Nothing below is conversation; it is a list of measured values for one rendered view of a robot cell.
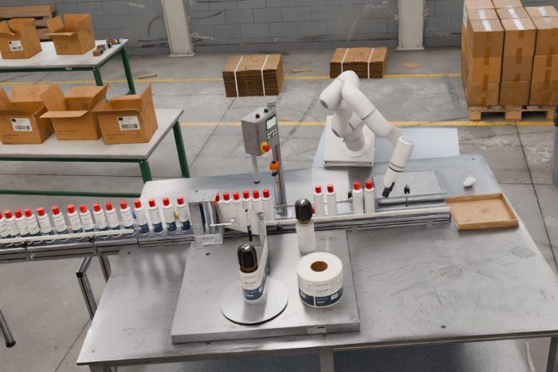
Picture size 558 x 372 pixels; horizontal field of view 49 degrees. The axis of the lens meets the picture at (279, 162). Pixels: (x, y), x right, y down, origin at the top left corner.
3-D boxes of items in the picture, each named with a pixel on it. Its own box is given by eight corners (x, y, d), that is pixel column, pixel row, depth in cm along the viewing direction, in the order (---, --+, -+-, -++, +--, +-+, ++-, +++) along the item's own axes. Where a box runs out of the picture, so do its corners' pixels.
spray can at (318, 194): (315, 222, 322) (313, 188, 312) (315, 216, 327) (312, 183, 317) (325, 221, 322) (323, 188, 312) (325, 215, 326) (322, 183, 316)
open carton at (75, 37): (47, 58, 660) (37, 25, 642) (69, 45, 697) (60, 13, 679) (80, 58, 649) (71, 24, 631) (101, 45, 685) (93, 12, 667)
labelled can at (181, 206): (180, 232, 326) (173, 200, 316) (182, 227, 330) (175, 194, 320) (190, 232, 325) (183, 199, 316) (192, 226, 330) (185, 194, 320)
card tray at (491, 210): (457, 230, 311) (458, 224, 309) (446, 203, 334) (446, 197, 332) (517, 226, 310) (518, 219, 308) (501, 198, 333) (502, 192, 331)
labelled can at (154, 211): (153, 235, 326) (145, 203, 317) (154, 229, 331) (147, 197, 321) (163, 234, 326) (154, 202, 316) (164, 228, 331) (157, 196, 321)
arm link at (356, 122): (338, 132, 366) (332, 116, 344) (359, 111, 367) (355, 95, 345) (352, 145, 361) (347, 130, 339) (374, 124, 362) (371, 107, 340)
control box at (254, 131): (245, 153, 310) (240, 119, 301) (264, 139, 322) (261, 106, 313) (261, 157, 305) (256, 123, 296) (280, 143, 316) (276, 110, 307)
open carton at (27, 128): (-8, 150, 465) (-25, 105, 448) (22, 124, 504) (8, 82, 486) (37, 149, 458) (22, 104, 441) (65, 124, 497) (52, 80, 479)
